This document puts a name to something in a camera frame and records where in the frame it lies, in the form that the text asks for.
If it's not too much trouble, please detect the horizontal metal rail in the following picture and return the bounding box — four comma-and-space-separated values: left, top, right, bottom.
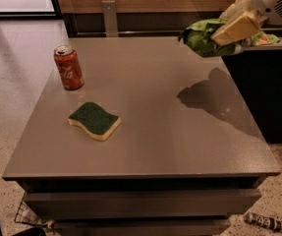
74, 30, 181, 37

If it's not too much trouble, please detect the left metal bracket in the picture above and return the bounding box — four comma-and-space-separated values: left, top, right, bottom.
102, 0, 119, 37

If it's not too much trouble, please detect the grey drawer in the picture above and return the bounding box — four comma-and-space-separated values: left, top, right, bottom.
54, 219, 230, 236
24, 189, 260, 220

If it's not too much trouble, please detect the wire basket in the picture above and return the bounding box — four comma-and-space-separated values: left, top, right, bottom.
14, 201, 55, 229

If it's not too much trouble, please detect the grey lower drawer front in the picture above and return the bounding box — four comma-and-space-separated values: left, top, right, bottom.
54, 219, 230, 236

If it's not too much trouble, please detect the black white patterned tube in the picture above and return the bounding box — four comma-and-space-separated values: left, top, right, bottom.
244, 212, 282, 233

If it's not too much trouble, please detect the red cola can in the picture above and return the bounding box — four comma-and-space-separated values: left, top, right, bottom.
54, 45, 85, 90

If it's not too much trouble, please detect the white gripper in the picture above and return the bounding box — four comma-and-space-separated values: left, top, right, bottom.
211, 0, 282, 46

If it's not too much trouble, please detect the grey upper drawer front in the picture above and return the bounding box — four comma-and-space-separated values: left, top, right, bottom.
24, 189, 260, 220

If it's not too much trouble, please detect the green rice chip bag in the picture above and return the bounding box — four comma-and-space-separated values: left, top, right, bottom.
178, 19, 280, 58

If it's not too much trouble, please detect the grey drawer cabinet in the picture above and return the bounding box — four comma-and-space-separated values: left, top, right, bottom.
3, 37, 280, 224

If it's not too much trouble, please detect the green and yellow sponge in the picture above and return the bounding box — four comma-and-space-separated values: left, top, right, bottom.
68, 102, 122, 142

